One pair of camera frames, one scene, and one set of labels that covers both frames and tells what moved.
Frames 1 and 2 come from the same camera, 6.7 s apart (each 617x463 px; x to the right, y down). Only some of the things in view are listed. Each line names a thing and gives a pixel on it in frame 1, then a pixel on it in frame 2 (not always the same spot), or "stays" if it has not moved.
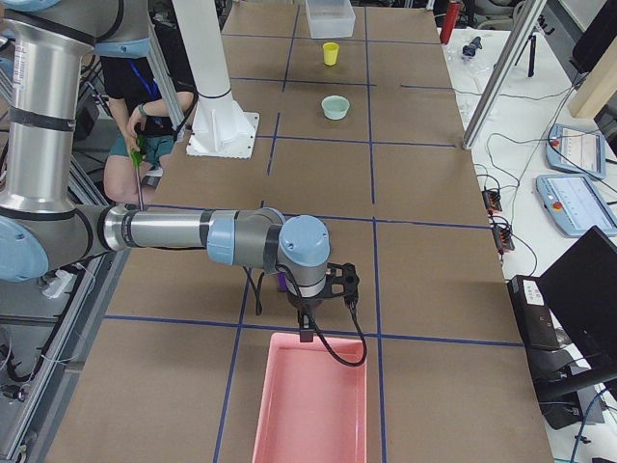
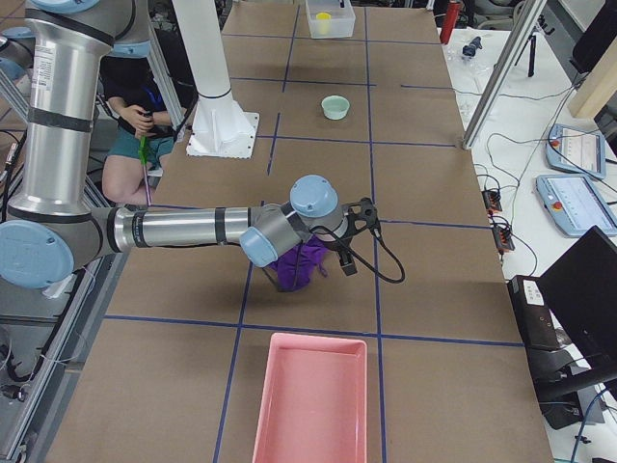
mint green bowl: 335,107 stays
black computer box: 533,313 stays
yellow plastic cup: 331,50 -> 323,20
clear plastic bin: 330,18 stays
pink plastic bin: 313,406 stays
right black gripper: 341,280 -> 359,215
